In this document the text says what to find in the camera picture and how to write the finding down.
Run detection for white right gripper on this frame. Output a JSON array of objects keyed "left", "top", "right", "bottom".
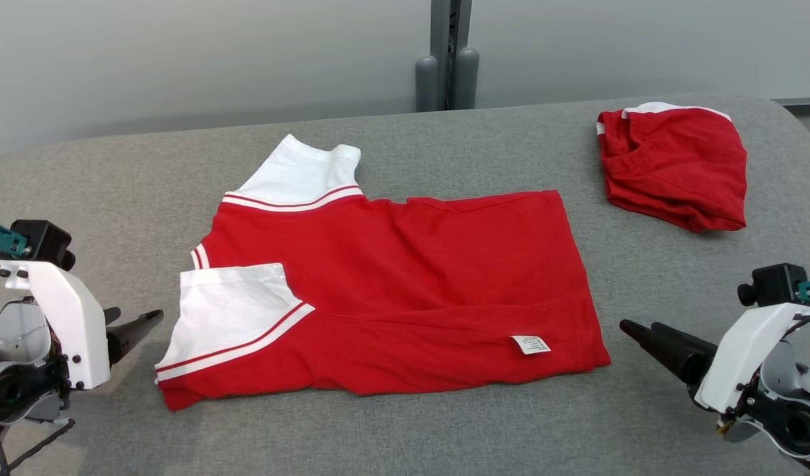
[{"left": 620, "top": 303, "right": 810, "bottom": 414}]

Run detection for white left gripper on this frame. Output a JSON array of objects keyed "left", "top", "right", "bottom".
[{"left": 0, "top": 260, "right": 165, "bottom": 391}]

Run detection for red shorts white trim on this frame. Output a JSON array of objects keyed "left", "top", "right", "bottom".
[{"left": 596, "top": 102, "right": 749, "bottom": 233}]

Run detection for red T-shirt white sleeves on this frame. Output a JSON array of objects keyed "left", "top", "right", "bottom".
[{"left": 155, "top": 134, "right": 612, "bottom": 412}]

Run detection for left black cable teal plug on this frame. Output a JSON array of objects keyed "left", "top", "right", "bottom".
[{"left": 0, "top": 220, "right": 76, "bottom": 476}]

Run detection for grey post with cylinder feet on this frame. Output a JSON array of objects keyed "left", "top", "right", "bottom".
[{"left": 415, "top": 0, "right": 480, "bottom": 112}]

